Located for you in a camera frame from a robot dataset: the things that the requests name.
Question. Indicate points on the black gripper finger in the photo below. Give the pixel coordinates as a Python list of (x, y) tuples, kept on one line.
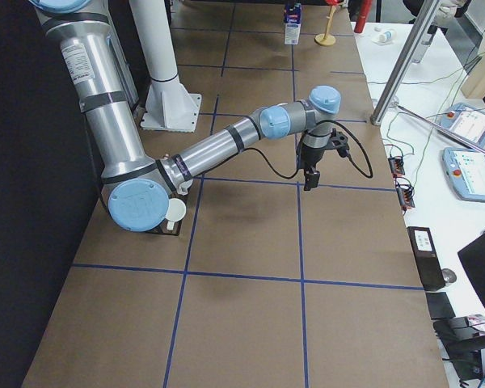
[(311, 179)]

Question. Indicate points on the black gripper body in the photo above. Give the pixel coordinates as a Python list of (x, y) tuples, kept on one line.
[(311, 157)]

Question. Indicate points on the blue milk carton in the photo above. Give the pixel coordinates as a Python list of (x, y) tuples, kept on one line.
[(292, 22)]

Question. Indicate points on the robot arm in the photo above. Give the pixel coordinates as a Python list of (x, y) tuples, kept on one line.
[(142, 192)]

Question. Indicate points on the wooden mug tree stand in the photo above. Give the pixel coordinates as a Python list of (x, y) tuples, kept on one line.
[(326, 39)]

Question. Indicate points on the white ribbed HOME mug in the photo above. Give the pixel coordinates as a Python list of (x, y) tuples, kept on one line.
[(176, 212)]

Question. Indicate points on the black power box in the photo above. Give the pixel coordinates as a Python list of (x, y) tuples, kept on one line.
[(426, 260)]

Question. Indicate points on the red bottle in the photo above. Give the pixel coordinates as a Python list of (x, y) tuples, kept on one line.
[(364, 10)]

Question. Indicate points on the teach pendant near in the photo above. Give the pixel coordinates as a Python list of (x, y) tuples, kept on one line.
[(465, 170)]

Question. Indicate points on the teach pendant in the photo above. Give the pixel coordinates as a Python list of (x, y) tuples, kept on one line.
[(465, 170), (465, 121)]

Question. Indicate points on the teach pendant far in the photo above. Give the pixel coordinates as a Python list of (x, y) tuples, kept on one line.
[(465, 121)]

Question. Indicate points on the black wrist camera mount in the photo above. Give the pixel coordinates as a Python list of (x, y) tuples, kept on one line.
[(339, 142)]

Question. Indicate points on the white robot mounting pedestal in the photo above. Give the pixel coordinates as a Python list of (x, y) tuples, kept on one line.
[(169, 106)]

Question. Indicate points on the aluminium camera post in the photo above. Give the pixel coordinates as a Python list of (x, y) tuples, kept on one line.
[(420, 26)]

